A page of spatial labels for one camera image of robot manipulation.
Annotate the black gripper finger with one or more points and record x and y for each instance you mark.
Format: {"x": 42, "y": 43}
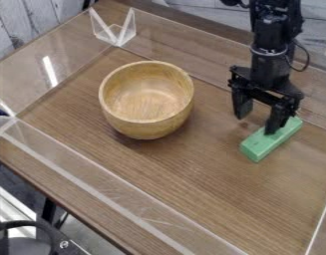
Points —
{"x": 242, "y": 102}
{"x": 279, "y": 114}

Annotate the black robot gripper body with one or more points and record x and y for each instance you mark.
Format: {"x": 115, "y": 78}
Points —
{"x": 264, "y": 78}

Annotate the green rectangular block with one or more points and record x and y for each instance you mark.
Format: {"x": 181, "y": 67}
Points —
{"x": 259, "y": 144}

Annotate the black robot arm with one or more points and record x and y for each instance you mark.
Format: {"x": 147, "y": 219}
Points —
{"x": 275, "y": 24}

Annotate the light wooden bowl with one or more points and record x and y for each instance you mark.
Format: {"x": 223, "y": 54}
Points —
{"x": 145, "y": 98}

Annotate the clear acrylic front barrier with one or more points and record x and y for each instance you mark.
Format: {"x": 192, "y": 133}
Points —
{"x": 159, "y": 183}

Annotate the black table leg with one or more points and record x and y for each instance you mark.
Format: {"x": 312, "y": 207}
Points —
{"x": 48, "y": 210}

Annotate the clear acrylic corner bracket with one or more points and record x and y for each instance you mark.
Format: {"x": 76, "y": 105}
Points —
{"x": 113, "y": 34}

